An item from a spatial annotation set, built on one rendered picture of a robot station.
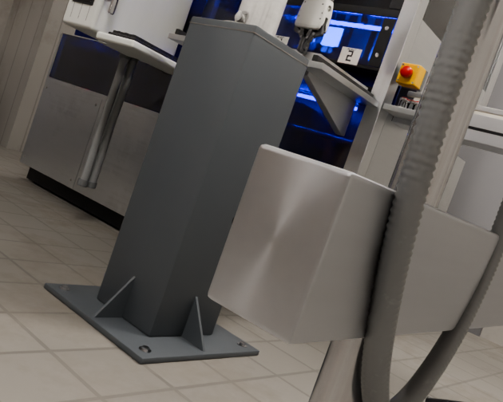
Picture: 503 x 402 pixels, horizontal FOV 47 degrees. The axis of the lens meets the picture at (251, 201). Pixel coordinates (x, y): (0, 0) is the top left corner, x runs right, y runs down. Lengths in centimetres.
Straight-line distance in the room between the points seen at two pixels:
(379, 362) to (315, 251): 14
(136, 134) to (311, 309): 247
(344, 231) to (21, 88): 455
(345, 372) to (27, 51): 456
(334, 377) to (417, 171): 23
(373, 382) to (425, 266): 12
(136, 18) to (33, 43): 248
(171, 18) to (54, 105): 103
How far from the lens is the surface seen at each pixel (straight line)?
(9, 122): 490
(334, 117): 204
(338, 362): 57
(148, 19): 256
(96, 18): 237
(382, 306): 45
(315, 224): 38
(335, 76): 184
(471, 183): 386
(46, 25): 485
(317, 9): 186
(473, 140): 207
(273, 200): 40
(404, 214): 42
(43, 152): 339
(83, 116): 318
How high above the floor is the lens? 54
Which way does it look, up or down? 4 degrees down
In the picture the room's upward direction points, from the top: 19 degrees clockwise
